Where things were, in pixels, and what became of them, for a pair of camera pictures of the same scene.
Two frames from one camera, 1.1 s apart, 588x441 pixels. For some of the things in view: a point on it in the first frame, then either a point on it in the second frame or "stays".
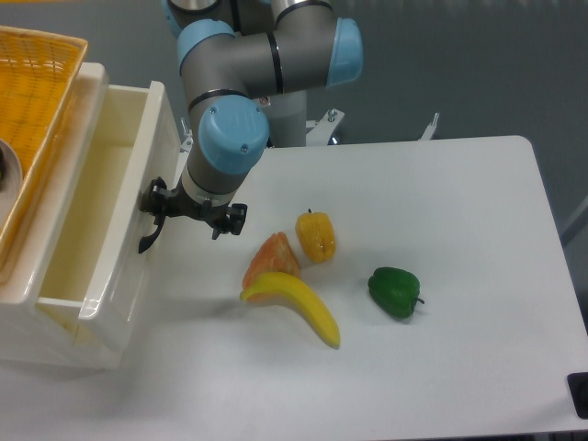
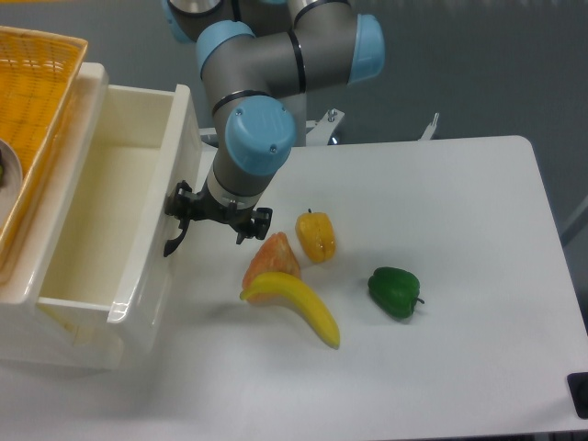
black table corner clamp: [579, 386] stays
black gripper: [157, 197] to [186, 206]
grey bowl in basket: [11, 180] stays
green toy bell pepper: [395, 290] stays
